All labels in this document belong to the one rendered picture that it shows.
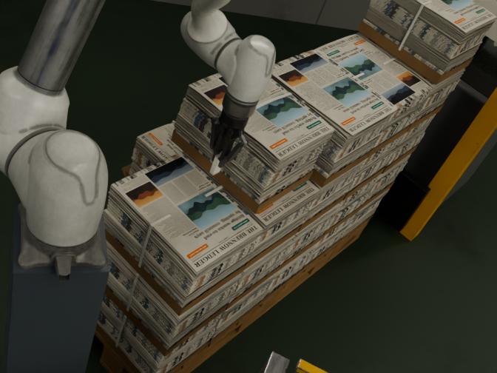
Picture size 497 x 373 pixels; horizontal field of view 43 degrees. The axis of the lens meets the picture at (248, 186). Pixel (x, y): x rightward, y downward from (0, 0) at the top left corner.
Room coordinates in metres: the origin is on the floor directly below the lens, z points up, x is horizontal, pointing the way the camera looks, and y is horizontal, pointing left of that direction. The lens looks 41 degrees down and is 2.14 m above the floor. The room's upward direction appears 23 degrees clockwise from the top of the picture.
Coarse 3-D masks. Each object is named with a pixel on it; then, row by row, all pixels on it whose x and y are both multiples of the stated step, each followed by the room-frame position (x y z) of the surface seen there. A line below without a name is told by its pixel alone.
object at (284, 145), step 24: (264, 120) 1.52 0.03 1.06; (288, 120) 1.56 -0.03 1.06; (312, 120) 1.61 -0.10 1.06; (264, 144) 1.40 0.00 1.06; (288, 144) 1.45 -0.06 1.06; (312, 144) 1.52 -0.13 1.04; (240, 168) 1.41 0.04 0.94; (264, 168) 1.38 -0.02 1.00; (288, 168) 1.45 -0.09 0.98; (312, 168) 1.61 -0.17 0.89; (264, 192) 1.38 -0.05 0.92
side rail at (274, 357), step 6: (270, 354) 0.96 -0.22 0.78; (276, 354) 0.96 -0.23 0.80; (270, 360) 0.93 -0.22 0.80; (276, 360) 0.94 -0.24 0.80; (282, 360) 0.95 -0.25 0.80; (288, 360) 0.96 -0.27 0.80; (264, 366) 0.94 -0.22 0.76; (270, 366) 0.92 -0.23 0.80; (276, 366) 0.92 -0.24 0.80; (282, 366) 0.93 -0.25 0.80; (264, 372) 0.89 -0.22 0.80; (270, 372) 0.90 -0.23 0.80; (276, 372) 0.91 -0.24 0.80; (282, 372) 0.91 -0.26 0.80
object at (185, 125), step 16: (208, 80) 1.59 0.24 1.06; (224, 80) 1.62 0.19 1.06; (272, 80) 1.73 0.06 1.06; (192, 96) 1.52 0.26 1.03; (208, 96) 1.51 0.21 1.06; (192, 112) 1.51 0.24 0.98; (208, 112) 1.49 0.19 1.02; (176, 128) 1.52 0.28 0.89; (192, 128) 1.50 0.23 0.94; (208, 128) 1.48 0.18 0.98; (192, 144) 1.49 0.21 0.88; (208, 144) 1.47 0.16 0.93
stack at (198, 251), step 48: (144, 192) 1.28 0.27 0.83; (192, 192) 1.35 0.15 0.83; (288, 192) 1.52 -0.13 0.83; (336, 192) 1.76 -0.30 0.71; (144, 240) 1.18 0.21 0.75; (192, 240) 1.18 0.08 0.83; (240, 240) 1.25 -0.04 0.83; (288, 240) 1.56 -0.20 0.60; (336, 240) 2.07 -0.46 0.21; (144, 288) 1.15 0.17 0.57; (192, 288) 1.09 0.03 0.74; (240, 288) 1.37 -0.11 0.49; (288, 288) 1.87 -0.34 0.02; (96, 336) 1.22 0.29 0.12; (144, 336) 1.14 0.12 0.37; (192, 336) 1.22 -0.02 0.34
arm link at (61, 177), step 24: (24, 144) 0.89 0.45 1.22; (48, 144) 0.86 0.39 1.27; (72, 144) 0.89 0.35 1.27; (96, 144) 0.93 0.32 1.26; (24, 168) 0.84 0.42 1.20; (48, 168) 0.82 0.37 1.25; (72, 168) 0.84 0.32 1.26; (96, 168) 0.88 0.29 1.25; (24, 192) 0.83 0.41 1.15; (48, 192) 0.81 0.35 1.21; (72, 192) 0.82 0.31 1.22; (96, 192) 0.86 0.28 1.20; (48, 216) 0.80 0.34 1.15; (72, 216) 0.82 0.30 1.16; (96, 216) 0.86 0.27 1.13; (48, 240) 0.80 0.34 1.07; (72, 240) 0.82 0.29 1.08
